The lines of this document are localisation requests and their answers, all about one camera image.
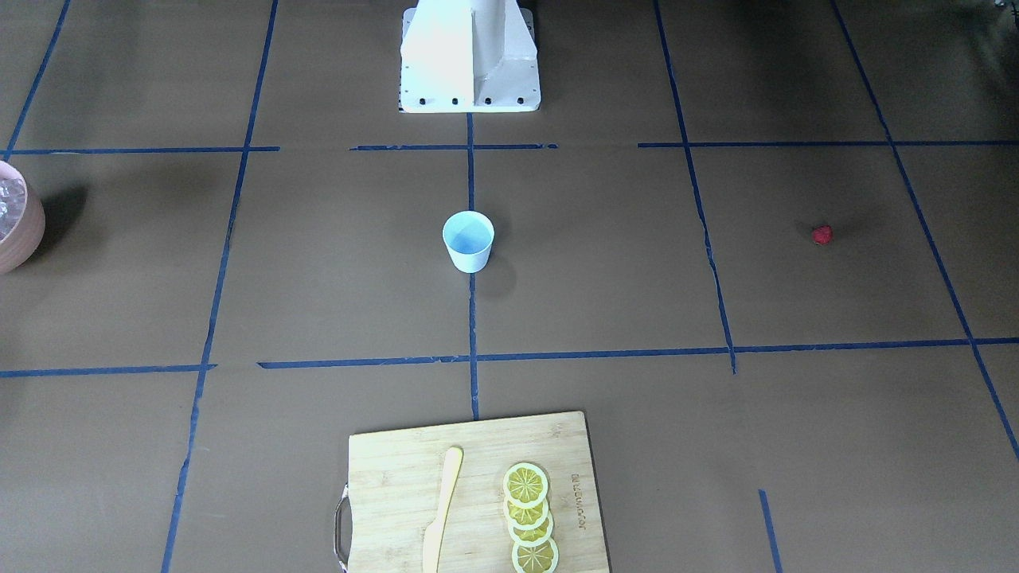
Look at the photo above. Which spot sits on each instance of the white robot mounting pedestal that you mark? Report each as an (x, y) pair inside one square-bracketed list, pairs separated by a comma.
[(468, 57)]

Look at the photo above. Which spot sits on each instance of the yellow plastic knife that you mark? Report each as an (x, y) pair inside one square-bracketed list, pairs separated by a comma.
[(432, 543)]

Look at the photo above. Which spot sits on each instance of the pile of ice cubes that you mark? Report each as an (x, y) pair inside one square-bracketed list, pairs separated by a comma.
[(14, 201)]

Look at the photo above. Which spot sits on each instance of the pink bowl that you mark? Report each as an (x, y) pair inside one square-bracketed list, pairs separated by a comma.
[(17, 248)]

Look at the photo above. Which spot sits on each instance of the light blue cup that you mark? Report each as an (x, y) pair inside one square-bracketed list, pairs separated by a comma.
[(469, 237)]

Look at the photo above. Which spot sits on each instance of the bottom lemon slice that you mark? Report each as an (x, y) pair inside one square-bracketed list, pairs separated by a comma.
[(535, 558)]

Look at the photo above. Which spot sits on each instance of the bamboo cutting board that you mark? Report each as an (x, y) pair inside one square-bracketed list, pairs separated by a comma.
[(392, 486)]

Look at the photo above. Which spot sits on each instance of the top lemon slice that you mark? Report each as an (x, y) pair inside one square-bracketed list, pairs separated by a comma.
[(525, 485)]

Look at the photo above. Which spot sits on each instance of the lemon slice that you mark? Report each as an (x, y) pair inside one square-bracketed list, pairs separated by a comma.
[(535, 558), (526, 519), (525, 485), (530, 538)]

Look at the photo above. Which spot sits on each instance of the red strawberry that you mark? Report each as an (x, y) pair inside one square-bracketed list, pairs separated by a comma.
[(822, 234)]

